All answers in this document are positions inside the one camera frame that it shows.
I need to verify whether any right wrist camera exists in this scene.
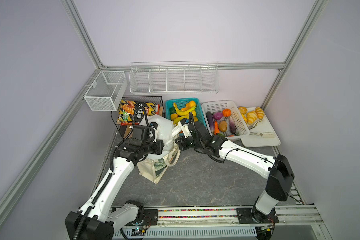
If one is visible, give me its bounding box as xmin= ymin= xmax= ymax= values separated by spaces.
xmin=178 ymin=119 xmax=192 ymax=138

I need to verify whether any purple red onion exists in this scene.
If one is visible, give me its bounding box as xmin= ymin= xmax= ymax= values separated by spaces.
xmin=213 ymin=112 xmax=224 ymax=121

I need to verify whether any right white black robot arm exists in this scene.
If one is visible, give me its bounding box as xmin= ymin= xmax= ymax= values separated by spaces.
xmin=172 ymin=115 xmax=295 ymax=223

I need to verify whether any yellow banana bunch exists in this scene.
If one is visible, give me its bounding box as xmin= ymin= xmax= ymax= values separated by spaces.
xmin=173 ymin=116 xmax=199 ymax=125

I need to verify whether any single yellow banana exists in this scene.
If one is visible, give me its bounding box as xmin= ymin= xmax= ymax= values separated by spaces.
xmin=173 ymin=101 xmax=197 ymax=116

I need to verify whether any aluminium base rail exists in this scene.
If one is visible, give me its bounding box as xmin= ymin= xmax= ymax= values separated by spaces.
xmin=65 ymin=204 xmax=334 ymax=240

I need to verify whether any white mesh wall basket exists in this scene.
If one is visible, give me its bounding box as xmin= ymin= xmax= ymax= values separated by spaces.
xmin=84 ymin=71 xmax=128 ymax=112

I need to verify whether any white wire wall rack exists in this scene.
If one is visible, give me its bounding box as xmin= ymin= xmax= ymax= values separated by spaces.
xmin=130 ymin=61 xmax=220 ymax=94

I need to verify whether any white plastic vegetable basket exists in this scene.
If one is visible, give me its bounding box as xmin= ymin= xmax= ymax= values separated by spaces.
xmin=202 ymin=100 xmax=249 ymax=141

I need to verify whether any white tray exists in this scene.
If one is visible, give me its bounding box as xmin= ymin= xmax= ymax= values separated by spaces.
xmin=239 ymin=107 xmax=281 ymax=148

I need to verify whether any teal plastic fruit basket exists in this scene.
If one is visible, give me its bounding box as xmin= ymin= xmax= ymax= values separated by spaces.
xmin=165 ymin=98 xmax=207 ymax=127

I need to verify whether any cream canvas tote bag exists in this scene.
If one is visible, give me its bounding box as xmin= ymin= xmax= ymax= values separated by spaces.
xmin=137 ymin=144 xmax=181 ymax=184

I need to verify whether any croissant top left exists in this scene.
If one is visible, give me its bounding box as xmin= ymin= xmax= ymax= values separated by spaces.
xmin=238 ymin=107 xmax=248 ymax=115

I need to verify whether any black wire wooden shelf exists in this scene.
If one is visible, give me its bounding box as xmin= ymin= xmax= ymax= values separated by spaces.
xmin=111 ymin=96 xmax=165 ymax=138

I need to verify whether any white plastic grocery bag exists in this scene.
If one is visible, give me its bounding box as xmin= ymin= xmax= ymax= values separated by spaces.
xmin=147 ymin=115 xmax=177 ymax=160

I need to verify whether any brown potato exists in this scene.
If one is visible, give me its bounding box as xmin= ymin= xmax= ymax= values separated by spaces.
xmin=219 ymin=121 xmax=228 ymax=132

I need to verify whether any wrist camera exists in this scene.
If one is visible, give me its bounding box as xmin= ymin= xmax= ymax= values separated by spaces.
xmin=149 ymin=122 xmax=159 ymax=142
xmin=178 ymin=119 xmax=192 ymax=138

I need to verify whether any dark purple eggplant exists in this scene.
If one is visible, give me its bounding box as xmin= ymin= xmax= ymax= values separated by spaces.
xmin=206 ymin=112 xmax=215 ymax=133

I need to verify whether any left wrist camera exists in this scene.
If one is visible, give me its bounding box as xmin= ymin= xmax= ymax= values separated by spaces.
xmin=149 ymin=122 xmax=159 ymax=142

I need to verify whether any croissant right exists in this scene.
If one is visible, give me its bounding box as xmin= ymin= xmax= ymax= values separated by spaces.
xmin=255 ymin=107 xmax=265 ymax=120

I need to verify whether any orange carrot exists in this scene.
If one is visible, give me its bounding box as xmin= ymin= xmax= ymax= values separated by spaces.
xmin=214 ymin=121 xmax=220 ymax=135

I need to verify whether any croissant middle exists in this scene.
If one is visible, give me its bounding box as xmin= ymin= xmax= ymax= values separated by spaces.
xmin=246 ymin=111 xmax=258 ymax=126

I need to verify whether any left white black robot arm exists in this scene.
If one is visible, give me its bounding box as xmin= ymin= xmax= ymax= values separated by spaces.
xmin=65 ymin=107 xmax=165 ymax=240

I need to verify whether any croissant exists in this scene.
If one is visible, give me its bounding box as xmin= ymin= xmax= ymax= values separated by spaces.
xmin=255 ymin=107 xmax=265 ymax=120
xmin=246 ymin=111 xmax=258 ymax=126
xmin=238 ymin=107 xmax=248 ymax=115

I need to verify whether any small striped purple eggplant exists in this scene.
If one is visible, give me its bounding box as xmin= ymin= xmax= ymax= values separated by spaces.
xmin=229 ymin=116 xmax=237 ymax=135

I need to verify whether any black yellow chips bag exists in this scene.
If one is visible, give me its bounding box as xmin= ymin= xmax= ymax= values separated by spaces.
xmin=117 ymin=100 xmax=158 ymax=126

